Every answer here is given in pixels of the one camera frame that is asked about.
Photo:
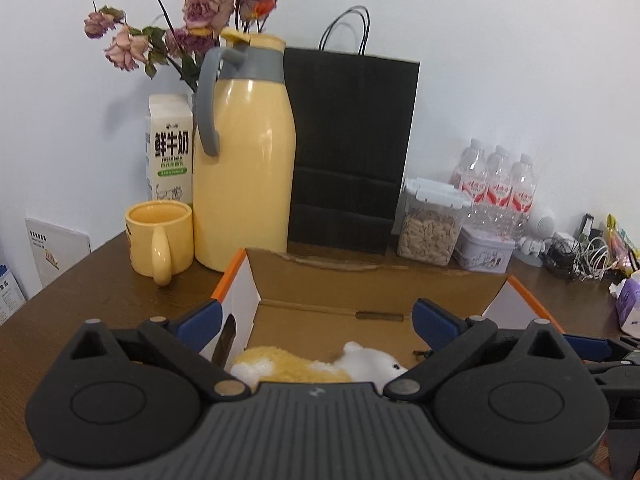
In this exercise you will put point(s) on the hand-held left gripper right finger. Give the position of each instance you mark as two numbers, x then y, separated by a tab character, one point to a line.
435	327

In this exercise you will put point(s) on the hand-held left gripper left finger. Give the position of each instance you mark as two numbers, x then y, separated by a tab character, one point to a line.
200	327

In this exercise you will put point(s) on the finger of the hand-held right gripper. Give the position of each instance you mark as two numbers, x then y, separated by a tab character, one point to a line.
617	376
587	347

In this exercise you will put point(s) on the yellow and white plush toy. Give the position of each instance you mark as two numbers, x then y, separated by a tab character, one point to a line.
295	367

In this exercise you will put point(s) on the orange cardboard box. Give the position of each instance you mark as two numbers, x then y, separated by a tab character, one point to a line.
325	285

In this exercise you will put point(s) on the purple tissue pack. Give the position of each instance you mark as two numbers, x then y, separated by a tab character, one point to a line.
630	305

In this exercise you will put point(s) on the printed tin box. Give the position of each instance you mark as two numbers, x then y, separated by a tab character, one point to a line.
485	255

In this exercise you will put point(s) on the clear seed container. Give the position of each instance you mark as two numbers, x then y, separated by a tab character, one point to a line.
427	235

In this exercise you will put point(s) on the yellow mug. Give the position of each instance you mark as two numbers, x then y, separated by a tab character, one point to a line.
145	245

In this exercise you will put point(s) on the colourful snack packets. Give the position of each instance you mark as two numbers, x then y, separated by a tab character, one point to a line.
622	245

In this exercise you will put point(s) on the white robot speaker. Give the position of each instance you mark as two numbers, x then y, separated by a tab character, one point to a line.
542	225

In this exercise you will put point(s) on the clear water bottle red label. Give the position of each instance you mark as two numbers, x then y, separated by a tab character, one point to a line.
522	185
469	165
497	175

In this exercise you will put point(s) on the yellow thermos jug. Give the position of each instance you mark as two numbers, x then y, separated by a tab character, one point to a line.
245	160

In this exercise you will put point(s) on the white milk carton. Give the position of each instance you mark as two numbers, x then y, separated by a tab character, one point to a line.
167	150

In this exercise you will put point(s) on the blue booklet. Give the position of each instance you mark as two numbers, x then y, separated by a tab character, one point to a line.
10	295

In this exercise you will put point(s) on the black paper bag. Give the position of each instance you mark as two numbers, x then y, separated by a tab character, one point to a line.
350	135

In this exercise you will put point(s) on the dried pink rose bouquet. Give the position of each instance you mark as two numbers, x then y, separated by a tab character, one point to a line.
202	7

